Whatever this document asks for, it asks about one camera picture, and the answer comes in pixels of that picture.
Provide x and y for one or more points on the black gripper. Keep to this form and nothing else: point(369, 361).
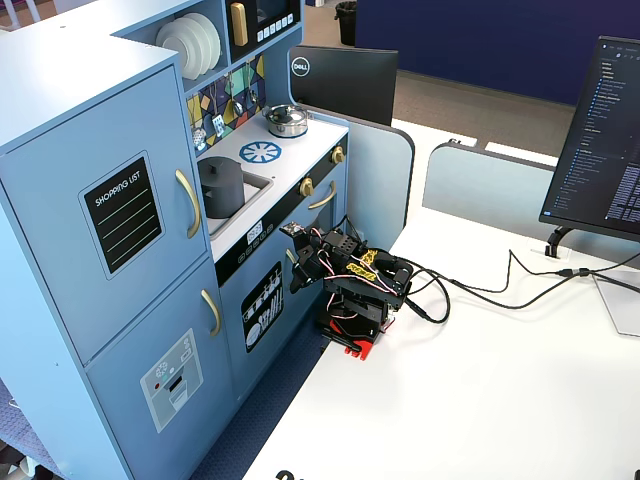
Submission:
point(303, 262)

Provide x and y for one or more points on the shiny steel pot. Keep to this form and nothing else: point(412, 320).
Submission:
point(286, 130)

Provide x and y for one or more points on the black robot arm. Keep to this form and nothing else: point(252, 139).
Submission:
point(365, 285)

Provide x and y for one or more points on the steel serving spoon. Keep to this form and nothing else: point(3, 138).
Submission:
point(252, 95)

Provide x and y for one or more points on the gray monitor base plate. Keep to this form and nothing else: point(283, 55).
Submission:
point(617, 305)

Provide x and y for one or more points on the black Dell monitor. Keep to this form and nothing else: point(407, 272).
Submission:
point(345, 82)

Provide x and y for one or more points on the steel pot lid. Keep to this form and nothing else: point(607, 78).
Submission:
point(285, 114)

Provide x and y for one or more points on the gray cooking pot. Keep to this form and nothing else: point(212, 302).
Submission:
point(223, 200)

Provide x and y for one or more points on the blue toy kitchen unit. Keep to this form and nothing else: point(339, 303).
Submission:
point(50, 125)

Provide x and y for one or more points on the gray sink basin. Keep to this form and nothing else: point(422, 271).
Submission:
point(256, 192)

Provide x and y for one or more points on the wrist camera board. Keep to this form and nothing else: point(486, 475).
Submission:
point(292, 230)

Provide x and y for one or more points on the dark blue partition wall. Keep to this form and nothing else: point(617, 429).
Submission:
point(495, 40)

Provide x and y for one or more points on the steel ladle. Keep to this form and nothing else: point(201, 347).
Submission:
point(237, 107)

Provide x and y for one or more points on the black trash bin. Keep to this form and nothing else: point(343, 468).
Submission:
point(346, 22)

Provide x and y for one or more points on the black toy microwave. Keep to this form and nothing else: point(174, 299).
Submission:
point(272, 12)

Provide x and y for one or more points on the steel skimmer spoon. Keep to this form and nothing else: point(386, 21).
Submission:
point(198, 136)

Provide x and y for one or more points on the steel slotted spatula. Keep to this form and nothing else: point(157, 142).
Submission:
point(218, 124)

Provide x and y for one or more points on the red table clamp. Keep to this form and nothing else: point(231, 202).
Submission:
point(360, 350)

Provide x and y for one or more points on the gold stove knob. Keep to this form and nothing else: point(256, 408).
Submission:
point(306, 186)
point(338, 155)

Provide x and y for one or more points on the monitor with lit screen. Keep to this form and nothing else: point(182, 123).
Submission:
point(595, 135)

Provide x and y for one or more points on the light blue desk divider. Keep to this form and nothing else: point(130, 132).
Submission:
point(485, 195)
point(380, 180)

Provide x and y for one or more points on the white plate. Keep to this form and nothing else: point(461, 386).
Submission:
point(215, 40)
point(203, 39)
point(170, 44)
point(194, 42)

